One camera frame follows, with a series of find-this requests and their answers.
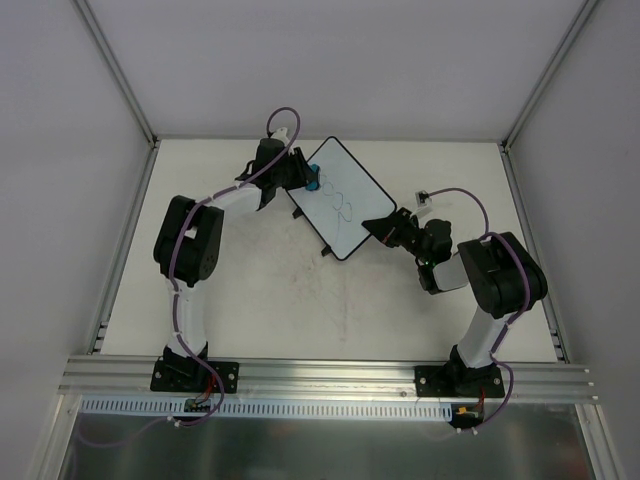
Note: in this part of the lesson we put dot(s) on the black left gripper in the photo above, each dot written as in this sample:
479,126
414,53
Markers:
298,170

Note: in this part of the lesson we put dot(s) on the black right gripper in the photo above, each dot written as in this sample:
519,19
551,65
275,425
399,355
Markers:
400,227

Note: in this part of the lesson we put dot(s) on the blue whiteboard eraser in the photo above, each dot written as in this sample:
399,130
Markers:
312,177

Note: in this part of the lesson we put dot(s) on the small black-framed whiteboard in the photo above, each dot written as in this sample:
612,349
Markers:
347,195

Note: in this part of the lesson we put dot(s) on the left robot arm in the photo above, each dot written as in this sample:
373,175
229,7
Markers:
188,244

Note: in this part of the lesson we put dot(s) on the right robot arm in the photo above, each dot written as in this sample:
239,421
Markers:
505,282

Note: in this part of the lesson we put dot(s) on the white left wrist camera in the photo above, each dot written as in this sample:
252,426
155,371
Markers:
281,134

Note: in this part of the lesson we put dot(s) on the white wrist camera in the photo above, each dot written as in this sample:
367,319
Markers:
281,134
423,204

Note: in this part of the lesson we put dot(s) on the whiteboard wire stand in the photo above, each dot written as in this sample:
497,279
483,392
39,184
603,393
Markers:
299,215

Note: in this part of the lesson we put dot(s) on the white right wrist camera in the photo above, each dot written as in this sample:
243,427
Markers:
423,204

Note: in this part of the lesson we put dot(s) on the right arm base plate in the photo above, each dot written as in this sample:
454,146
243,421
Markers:
449,381

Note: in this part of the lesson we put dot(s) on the right aluminium frame post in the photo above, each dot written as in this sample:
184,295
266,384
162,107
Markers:
560,53

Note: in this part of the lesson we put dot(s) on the aluminium frame post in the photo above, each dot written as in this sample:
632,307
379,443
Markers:
96,33
560,53

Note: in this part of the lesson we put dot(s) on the left aluminium frame post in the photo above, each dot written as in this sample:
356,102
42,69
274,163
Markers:
96,33

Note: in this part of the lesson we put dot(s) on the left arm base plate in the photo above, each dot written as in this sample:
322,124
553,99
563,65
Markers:
191,377

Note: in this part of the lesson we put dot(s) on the white slotted cable duct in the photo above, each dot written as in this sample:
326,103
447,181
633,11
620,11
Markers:
265,408

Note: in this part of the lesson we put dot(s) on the aluminium mounting rail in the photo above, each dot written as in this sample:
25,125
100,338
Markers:
325,379

